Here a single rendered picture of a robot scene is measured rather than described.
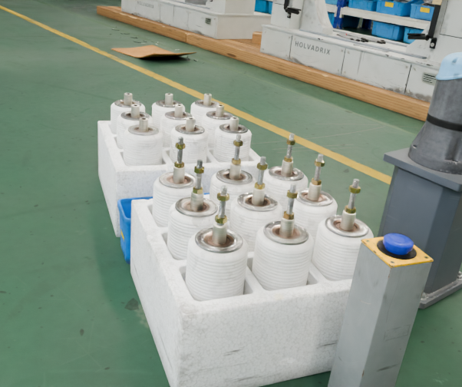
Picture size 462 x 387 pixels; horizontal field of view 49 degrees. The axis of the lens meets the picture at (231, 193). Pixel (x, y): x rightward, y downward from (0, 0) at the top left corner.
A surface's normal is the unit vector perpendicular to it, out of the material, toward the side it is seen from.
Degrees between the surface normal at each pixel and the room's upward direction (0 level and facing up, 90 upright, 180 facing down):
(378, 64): 90
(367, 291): 90
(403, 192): 90
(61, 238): 0
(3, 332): 0
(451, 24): 90
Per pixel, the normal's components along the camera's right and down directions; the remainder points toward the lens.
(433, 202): -0.79, 0.18
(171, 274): 0.10, -0.91
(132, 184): 0.33, 0.42
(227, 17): 0.61, 0.38
